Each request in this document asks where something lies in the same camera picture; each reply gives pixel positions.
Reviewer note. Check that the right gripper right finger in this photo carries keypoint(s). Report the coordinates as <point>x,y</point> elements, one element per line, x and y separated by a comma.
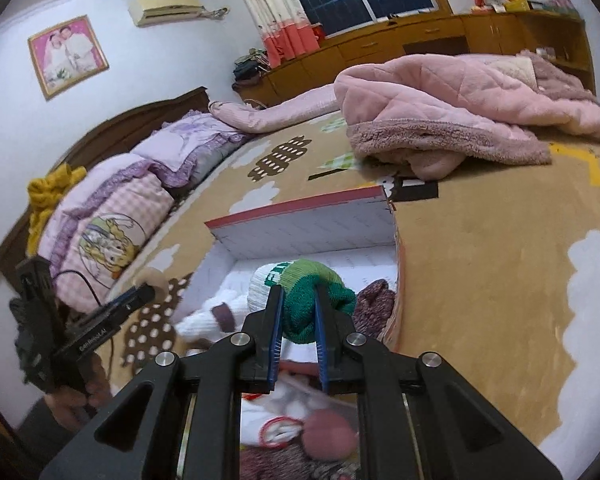
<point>419,417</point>

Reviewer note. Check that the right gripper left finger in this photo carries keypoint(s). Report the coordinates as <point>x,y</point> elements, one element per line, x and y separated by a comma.
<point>180,417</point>

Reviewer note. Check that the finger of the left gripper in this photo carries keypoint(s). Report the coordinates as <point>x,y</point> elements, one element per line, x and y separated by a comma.
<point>130,301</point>

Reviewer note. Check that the maroon knit glove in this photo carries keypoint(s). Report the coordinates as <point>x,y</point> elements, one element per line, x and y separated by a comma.
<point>374,306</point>
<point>291,463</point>

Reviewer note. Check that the white sock bundle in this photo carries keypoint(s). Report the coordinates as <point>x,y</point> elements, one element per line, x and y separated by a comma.
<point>273,420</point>

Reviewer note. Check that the pink sock ball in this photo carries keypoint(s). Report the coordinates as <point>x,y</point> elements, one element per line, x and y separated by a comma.
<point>327,436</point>

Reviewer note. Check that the green white sock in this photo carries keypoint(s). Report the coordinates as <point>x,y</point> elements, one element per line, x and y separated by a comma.
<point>299,279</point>

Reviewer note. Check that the person's hand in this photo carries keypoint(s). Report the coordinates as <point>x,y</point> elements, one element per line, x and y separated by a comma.
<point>68,406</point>

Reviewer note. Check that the pink checked cartoon pillow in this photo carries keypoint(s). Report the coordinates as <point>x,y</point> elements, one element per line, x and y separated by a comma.
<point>100,226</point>

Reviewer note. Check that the yellow knit garment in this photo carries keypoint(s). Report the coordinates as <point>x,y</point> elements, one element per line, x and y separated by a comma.
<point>45,194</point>

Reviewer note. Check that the purple ruffled pillow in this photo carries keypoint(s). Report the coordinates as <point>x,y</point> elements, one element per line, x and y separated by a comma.
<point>184,152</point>

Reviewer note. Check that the wooden headboard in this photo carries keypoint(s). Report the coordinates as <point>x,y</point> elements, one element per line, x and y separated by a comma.
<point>115,136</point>

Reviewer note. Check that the red cardboard shoe box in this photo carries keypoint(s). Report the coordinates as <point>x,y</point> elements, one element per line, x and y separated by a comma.
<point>352,232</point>

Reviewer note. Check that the framed wedding photo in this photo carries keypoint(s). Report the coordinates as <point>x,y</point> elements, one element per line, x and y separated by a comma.
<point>65,55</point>

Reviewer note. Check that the clothes pile on cabinet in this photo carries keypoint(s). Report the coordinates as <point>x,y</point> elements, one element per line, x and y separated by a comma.
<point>250,69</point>

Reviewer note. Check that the long pink bolster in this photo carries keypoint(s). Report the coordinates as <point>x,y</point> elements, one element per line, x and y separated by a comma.
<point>311,104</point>

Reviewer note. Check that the pink quilted blanket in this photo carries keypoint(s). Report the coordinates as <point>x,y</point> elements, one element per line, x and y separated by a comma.
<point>431,111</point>

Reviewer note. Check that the left floral curtain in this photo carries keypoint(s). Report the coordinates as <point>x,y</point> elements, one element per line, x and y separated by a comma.
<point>284,28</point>

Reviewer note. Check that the items on cabinet corner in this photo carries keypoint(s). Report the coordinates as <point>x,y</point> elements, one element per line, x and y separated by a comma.
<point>550,6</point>

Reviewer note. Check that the wall air conditioner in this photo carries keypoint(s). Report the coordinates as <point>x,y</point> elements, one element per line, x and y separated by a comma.
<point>154,12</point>

